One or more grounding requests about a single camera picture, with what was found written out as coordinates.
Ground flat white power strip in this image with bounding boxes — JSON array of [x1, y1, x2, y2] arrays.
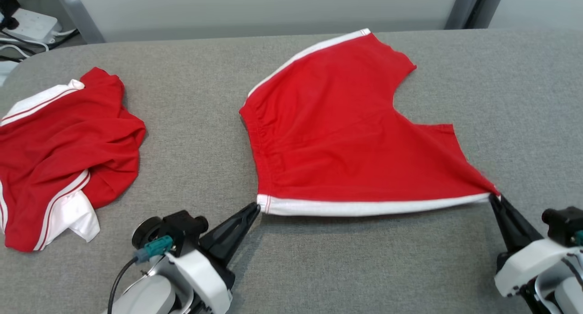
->
[[0, 61, 19, 87]]

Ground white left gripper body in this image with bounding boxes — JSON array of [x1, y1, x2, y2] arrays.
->
[[166, 250, 235, 314]]

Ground white multi-socket power strip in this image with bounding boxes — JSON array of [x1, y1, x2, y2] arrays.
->
[[5, 8, 62, 43]]

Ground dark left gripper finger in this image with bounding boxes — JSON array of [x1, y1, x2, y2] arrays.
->
[[210, 207, 261, 267], [200, 203, 260, 253]]

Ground white partition panel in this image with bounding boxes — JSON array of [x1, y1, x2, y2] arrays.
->
[[490, 0, 583, 30], [64, 0, 474, 43]]

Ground red shorts with white stripes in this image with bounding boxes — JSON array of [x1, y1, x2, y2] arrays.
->
[[239, 28, 501, 216]]

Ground teal left camera connector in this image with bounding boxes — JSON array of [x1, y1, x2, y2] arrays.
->
[[134, 236, 174, 263]]

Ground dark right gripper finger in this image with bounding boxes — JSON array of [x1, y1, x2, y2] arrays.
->
[[489, 194, 522, 255], [494, 194, 543, 246]]

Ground black power adapter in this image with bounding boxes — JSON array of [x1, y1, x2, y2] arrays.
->
[[0, 0, 21, 30]]

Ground black left camera cable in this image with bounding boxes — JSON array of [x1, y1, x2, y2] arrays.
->
[[108, 255, 139, 314]]

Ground red shirt with white sleeves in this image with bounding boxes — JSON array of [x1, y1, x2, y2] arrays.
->
[[0, 67, 146, 252]]

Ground grey partition post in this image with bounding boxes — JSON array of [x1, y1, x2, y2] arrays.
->
[[474, 0, 505, 30], [445, 0, 476, 31], [52, 0, 105, 44]]

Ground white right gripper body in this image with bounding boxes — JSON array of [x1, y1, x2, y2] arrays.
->
[[494, 238, 583, 296]]

